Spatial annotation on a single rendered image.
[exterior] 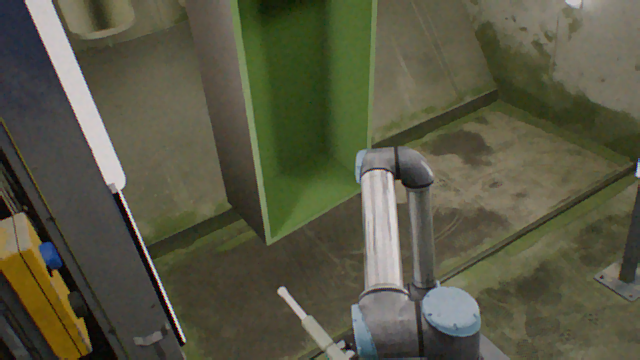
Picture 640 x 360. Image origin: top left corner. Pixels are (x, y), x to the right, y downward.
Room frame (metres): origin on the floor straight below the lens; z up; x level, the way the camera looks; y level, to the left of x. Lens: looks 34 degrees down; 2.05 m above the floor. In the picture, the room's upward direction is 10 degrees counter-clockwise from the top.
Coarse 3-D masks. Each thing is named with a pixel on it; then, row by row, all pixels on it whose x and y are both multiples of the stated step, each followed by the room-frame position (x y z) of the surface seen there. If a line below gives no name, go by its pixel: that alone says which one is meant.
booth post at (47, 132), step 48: (0, 0) 1.23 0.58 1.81; (0, 48) 1.21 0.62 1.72; (0, 96) 1.19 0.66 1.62; (48, 96) 1.23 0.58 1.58; (0, 144) 1.18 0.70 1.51; (48, 144) 1.21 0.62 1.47; (48, 192) 1.19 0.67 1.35; (96, 192) 1.24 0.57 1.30; (96, 240) 1.21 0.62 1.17; (96, 288) 1.19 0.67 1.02; (144, 288) 1.24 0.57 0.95; (144, 336) 1.21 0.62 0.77
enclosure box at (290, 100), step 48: (192, 0) 1.96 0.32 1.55; (240, 0) 2.15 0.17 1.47; (288, 0) 2.27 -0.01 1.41; (336, 0) 2.27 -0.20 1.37; (240, 48) 1.74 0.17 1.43; (288, 48) 2.30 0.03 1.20; (336, 48) 2.31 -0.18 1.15; (240, 96) 1.80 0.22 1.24; (288, 96) 2.33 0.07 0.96; (336, 96) 2.36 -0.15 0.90; (240, 144) 1.90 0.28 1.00; (288, 144) 2.37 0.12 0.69; (336, 144) 2.42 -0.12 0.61; (240, 192) 2.03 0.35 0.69; (288, 192) 2.23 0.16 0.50; (336, 192) 2.20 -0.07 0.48
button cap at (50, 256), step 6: (42, 246) 0.76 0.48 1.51; (48, 246) 0.76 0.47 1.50; (42, 252) 0.75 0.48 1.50; (48, 252) 0.75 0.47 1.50; (54, 252) 0.76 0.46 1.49; (48, 258) 0.74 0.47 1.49; (54, 258) 0.75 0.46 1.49; (48, 264) 0.74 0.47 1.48; (54, 264) 0.74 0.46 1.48; (60, 264) 0.75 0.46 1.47
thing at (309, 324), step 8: (280, 288) 1.66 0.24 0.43; (288, 296) 1.62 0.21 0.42; (296, 304) 1.58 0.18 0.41; (296, 312) 1.56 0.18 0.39; (304, 320) 1.50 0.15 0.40; (312, 320) 1.50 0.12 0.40; (304, 328) 1.50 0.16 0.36; (312, 328) 1.46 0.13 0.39; (320, 328) 1.46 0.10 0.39; (312, 336) 1.44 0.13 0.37; (320, 336) 1.43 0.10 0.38; (328, 336) 1.42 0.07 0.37; (320, 344) 1.40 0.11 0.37; (328, 344) 1.39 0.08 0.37; (328, 352) 1.36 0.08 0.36; (336, 352) 1.35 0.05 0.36
